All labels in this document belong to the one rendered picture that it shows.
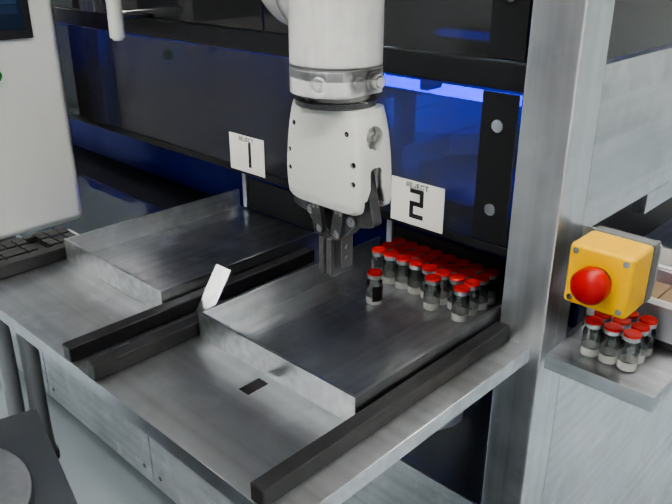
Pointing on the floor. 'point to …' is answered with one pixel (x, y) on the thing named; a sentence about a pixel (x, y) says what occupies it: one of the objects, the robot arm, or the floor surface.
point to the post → (545, 232)
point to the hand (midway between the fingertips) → (336, 252)
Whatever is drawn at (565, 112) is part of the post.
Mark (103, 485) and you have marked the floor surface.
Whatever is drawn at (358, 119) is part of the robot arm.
